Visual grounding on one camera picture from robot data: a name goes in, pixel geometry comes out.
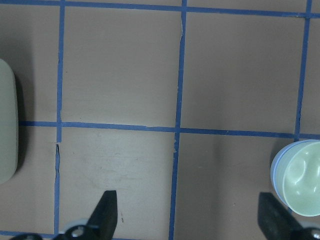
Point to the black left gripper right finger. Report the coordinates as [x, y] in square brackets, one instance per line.
[274, 220]

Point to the green bowl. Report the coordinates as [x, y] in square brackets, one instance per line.
[301, 183]

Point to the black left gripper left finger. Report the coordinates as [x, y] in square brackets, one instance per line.
[103, 220]

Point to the white chrome toaster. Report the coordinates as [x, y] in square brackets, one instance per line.
[9, 129]

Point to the blue bowl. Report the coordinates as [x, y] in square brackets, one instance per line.
[280, 163]

